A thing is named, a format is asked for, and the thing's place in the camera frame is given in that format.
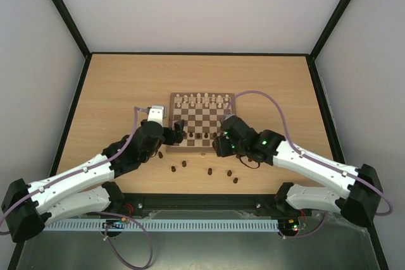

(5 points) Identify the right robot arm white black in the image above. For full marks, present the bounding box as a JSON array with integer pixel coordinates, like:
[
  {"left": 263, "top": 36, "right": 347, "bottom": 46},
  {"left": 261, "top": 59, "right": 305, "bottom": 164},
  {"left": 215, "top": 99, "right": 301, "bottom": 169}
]
[{"left": 212, "top": 115, "right": 382, "bottom": 227}]

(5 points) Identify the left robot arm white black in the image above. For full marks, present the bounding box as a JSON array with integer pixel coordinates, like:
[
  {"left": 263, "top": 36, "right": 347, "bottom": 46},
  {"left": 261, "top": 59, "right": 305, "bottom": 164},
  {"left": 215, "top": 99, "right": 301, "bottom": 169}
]
[{"left": 1, "top": 120, "right": 184, "bottom": 243}]

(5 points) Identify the wooden chess board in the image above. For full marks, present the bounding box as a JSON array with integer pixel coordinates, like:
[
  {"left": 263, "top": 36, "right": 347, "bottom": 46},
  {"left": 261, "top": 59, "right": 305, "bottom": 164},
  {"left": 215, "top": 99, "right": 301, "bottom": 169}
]
[{"left": 166, "top": 93, "right": 236, "bottom": 154}]

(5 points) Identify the white chess piece row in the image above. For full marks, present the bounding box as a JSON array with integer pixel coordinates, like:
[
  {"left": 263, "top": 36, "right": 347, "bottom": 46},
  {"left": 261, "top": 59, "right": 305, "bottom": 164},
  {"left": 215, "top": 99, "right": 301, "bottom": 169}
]
[{"left": 170, "top": 92, "right": 234, "bottom": 109}]

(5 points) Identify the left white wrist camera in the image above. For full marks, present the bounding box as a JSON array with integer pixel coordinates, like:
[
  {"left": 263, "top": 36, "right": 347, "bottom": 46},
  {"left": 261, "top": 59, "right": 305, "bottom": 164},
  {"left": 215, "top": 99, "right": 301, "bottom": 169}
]
[{"left": 147, "top": 105, "right": 167, "bottom": 126}]

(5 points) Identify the black aluminium frame rail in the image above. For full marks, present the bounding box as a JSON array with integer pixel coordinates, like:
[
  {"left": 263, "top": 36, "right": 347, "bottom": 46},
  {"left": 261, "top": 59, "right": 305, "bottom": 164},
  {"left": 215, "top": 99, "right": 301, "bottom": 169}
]
[{"left": 31, "top": 192, "right": 368, "bottom": 217}]

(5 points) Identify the grey slotted cable duct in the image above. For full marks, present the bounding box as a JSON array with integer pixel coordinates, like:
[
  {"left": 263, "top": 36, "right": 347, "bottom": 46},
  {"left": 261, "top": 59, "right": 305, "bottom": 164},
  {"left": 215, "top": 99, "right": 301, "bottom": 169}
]
[{"left": 44, "top": 219, "right": 279, "bottom": 233}]

